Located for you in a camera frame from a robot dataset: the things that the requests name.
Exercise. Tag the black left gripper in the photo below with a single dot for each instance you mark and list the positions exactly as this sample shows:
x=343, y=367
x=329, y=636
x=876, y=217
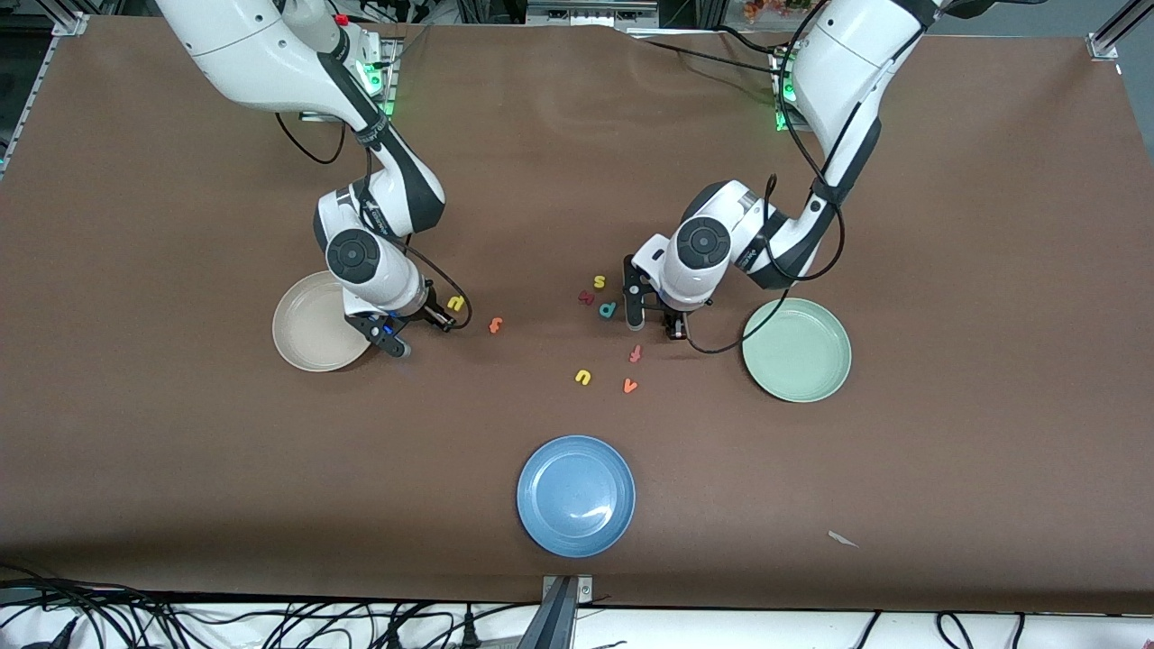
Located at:
x=673, y=322

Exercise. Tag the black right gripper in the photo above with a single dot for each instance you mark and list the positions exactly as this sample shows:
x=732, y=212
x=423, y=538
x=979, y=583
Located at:
x=431, y=313

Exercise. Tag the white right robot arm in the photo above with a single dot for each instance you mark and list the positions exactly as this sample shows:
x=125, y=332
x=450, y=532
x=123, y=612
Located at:
x=243, y=45

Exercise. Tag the light green plate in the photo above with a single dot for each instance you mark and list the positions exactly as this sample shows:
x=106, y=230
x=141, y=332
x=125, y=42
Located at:
x=798, y=361

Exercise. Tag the beige brown plate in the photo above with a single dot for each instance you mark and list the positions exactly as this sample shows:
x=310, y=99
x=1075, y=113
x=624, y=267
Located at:
x=306, y=333

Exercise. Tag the brown table cover sheet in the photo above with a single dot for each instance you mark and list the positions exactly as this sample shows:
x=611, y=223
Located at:
x=541, y=180

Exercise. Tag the blue plate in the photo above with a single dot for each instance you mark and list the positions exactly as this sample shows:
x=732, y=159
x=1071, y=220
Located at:
x=575, y=496

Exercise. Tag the white paper scrap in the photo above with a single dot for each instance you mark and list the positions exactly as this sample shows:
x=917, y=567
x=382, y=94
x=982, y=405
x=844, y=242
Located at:
x=841, y=539

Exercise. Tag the orange floral object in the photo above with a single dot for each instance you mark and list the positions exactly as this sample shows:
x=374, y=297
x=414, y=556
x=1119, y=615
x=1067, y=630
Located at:
x=771, y=7

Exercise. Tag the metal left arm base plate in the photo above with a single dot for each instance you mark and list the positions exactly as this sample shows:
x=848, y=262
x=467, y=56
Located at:
x=783, y=122

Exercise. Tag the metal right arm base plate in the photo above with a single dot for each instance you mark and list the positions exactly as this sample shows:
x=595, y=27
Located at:
x=389, y=90

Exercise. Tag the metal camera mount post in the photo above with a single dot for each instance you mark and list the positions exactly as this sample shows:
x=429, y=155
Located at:
x=559, y=613

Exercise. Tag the aluminium frame rail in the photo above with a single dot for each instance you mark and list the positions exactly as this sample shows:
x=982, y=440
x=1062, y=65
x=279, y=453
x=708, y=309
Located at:
x=586, y=11

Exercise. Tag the aluminium corner bracket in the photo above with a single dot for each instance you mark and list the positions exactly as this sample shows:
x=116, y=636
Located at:
x=1104, y=43
x=68, y=25

